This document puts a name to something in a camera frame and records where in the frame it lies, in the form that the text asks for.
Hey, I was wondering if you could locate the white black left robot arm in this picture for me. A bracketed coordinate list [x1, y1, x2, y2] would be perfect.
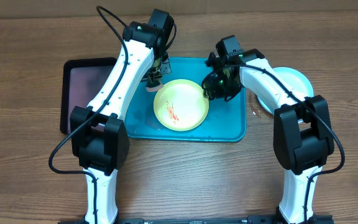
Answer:
[70, 9, 176, 223]

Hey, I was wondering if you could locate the black tray with water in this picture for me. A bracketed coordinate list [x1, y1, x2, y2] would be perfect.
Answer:
[60, 57, 117, 134]

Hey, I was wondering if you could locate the teal plastic tray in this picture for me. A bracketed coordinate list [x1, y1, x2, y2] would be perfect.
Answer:
[124, 57, 247, 143]

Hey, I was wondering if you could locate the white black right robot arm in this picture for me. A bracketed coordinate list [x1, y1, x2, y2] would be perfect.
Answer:
[201, 35, 334, 223]

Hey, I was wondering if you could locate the pink green sponge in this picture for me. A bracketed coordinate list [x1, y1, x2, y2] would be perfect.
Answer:
[145, 81, 163, 92]

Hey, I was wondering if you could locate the light blue plate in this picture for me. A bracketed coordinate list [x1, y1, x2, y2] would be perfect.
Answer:
[270, 67, 314, 109]

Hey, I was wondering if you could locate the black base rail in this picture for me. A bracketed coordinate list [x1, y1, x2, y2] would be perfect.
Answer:
[58, 215, 334, 224]

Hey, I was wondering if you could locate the yellow-green plate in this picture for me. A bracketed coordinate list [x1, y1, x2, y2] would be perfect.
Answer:
[153, 79, 209, 132]

